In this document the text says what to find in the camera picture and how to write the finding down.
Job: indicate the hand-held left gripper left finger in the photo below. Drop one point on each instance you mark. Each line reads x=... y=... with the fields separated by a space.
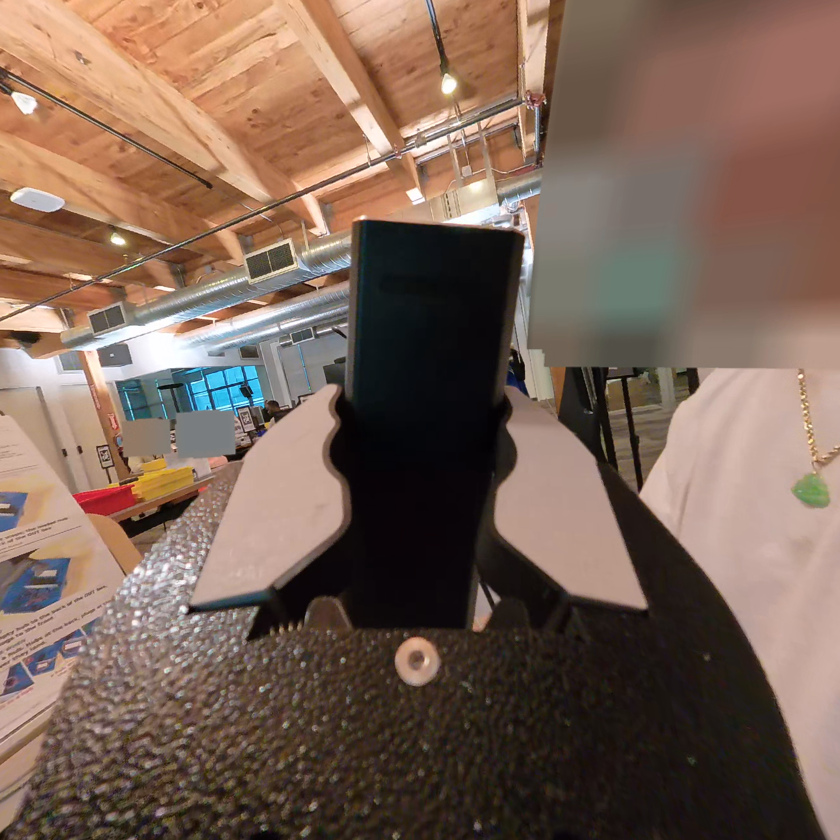
x=275 y=518

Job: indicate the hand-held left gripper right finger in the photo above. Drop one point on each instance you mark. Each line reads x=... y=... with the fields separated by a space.
x=564 y=525

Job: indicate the black multi-port usb hub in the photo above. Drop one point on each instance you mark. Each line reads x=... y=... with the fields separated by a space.
x=426 y=394

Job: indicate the black white tag sign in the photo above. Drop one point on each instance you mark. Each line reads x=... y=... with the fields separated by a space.
x=103 y=455
x=245 y=417

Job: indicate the grey top table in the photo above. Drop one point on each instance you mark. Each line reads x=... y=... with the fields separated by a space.
x=164 y=508

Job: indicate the small yellow bin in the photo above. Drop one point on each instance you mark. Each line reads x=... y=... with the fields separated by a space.
x=164 y=482

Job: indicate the black tripod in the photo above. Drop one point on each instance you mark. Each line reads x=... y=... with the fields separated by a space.
x=590 y=407

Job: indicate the instruction sheet on wooden stand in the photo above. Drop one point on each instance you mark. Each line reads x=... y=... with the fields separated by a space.
x=115 y=541

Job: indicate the red plastic bin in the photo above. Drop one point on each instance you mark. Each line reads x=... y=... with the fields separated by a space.
x=105 y=499

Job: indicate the black loudspeaker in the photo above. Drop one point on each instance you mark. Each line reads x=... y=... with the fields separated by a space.
x=113 y=354

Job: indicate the printed instruction sheet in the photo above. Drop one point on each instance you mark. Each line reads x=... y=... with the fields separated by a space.
x=39 y=558

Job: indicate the white ceiling disc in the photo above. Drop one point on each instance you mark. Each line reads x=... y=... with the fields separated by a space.
x=36 y=199

